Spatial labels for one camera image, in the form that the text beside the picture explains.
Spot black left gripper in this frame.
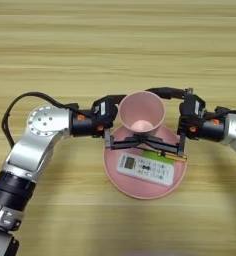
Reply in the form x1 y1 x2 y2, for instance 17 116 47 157
69 94 143 150

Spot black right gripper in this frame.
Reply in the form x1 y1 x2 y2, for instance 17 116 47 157
138 87 225 158

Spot pink plastic cup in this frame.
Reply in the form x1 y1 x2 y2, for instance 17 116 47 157
118 90 167 138

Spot green rectangular block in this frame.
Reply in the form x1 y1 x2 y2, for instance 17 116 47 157
142 150 176 165

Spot white remote control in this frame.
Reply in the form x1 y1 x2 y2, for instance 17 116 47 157
116 152 176 187

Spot left black box white label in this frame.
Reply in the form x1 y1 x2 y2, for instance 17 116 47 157
91 95 119 126

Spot black box white label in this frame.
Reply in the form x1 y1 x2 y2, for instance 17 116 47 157
178 94 207 122
91 95 119 126

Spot right black box white label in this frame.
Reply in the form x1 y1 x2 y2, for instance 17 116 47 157
178 94 207 122

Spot pink round plate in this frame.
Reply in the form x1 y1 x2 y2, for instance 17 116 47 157
102 124 188 201

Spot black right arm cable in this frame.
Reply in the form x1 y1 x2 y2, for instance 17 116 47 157
214 106 236 117

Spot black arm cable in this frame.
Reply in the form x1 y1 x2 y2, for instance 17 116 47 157
1 91 80 149
214 106 236 117

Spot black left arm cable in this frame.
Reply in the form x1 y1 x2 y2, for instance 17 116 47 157
1 91 80 149

